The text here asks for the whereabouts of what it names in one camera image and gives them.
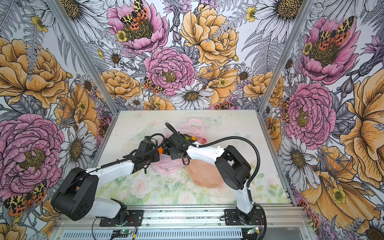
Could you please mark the aluminium corner post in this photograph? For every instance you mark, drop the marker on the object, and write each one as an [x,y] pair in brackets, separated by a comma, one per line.
[291,42]
[68,28]

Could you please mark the left aluminium corner post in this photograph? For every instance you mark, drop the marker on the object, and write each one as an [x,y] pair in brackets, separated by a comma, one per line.
[68,28]

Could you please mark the white perforated cable duct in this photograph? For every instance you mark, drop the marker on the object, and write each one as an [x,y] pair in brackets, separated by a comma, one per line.
[156,234]

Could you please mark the aluminium front rail frame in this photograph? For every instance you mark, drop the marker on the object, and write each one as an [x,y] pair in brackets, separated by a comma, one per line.
[283,222]

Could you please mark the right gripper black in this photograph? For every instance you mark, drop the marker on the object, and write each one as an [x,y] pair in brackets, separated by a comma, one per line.
[173,153]

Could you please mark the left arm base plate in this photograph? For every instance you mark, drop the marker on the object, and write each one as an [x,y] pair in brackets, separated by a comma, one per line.
[127,218]

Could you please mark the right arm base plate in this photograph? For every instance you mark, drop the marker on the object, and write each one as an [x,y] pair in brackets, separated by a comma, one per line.
[234,217]

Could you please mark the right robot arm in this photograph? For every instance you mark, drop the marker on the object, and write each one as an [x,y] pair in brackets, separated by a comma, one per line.
[232,166]

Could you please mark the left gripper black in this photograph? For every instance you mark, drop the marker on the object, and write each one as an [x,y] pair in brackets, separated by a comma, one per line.
[156,154]

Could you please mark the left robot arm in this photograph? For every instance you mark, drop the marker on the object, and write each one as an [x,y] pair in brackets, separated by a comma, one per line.
[76,197]

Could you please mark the right aluminium corner post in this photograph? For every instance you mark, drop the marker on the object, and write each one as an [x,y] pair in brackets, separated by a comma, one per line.
[291,42]

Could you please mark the green circuit board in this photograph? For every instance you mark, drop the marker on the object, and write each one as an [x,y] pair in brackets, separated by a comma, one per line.
[120,234]

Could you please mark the pink plastic bag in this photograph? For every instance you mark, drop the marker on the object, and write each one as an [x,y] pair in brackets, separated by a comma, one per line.
[194,128]

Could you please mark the pink scalloped bowl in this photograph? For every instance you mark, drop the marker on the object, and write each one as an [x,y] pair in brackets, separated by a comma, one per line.
[204,174]

